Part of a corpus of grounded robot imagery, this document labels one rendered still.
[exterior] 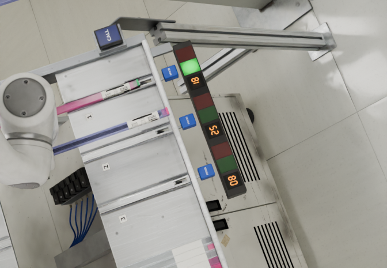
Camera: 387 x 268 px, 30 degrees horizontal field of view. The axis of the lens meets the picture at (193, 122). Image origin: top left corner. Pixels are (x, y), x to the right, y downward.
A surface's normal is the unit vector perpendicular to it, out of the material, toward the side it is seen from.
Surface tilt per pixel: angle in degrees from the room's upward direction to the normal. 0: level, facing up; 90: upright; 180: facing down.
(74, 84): 45
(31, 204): 0
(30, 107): 56
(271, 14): 0
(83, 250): 0
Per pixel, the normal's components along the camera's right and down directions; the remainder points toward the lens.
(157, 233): -0.02, -0.25
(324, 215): -0.69, 0.05
